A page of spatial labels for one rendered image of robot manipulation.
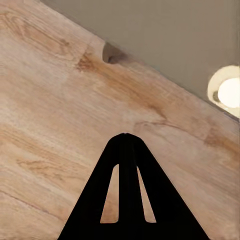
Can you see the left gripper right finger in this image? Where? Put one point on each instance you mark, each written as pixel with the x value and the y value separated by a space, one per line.
pixel 174 219

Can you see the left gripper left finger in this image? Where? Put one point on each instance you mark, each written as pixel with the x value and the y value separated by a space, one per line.
pixel 84 220

